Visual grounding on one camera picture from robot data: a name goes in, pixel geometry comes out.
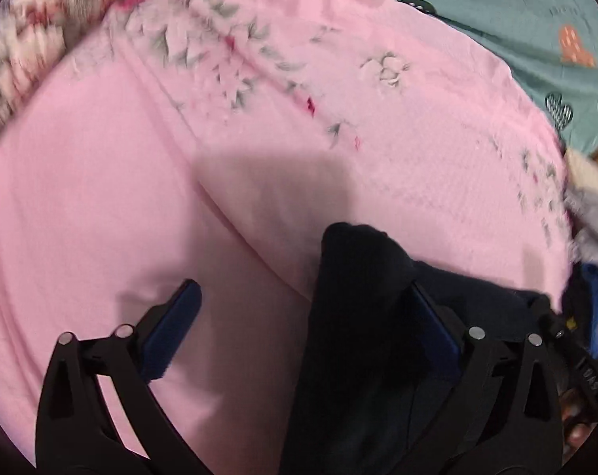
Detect dark pants with grey lining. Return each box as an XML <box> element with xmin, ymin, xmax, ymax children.
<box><xmin>278</xmin><ymin>222</ymin><xmax>569</xmax><ymax>475</ymax></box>

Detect person's right hand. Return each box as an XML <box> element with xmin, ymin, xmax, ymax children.
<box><xmin>560</xmin><ymin>391</ymin><xmax>598</xmax><ymax>461</ymax></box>

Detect pink floral bedsheet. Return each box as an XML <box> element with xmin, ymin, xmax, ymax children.
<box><xmin>0</xmin><ymin>0</ymin><xmax>574</xmax><ymax>471</ymax></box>

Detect grey cloth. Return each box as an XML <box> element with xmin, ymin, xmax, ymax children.
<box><xmin>565</xmin><ymin>185</ymin><xmax>598</xmax><ymax>265</ymax></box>

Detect red and white floral quilt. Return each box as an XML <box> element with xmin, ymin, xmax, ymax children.
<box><xmin>0</xmin><ymin>0</ymin><xmax>156</xmax><ymax>154</ymax></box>

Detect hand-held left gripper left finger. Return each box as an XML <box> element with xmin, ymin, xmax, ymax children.
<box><xmin>36</xmin><ymin>279</ymin><xmax>203</xmax><ymax>475</ymax></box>

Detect teal printed blanket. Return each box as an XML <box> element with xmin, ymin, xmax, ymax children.
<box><xmin>323</xmin><ymin>0</ymin><xmax>598</xmax><ymax>156</ymax></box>

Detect blue cloth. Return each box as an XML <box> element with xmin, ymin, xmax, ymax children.
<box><xmin>578</xmin><ymin>262</ymin><xmax>598</xmax><ymax>359</ymax></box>

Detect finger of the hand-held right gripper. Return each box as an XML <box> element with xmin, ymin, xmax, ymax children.
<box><xmin>530</xmin><ymin>293</ymin><xmax>569</xmax><ymax>344</ymax></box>

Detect white fluffy cloth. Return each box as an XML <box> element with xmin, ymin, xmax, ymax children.
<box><xmin>565</xmin><ymin>150</ymin><xmax>598</xmax><ymax>191</ymax></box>

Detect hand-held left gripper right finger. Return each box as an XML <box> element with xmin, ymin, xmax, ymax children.
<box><xmin>410</xmin><ymin>282</ymin><xmax>563</xmax><ymax>475</ymax></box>

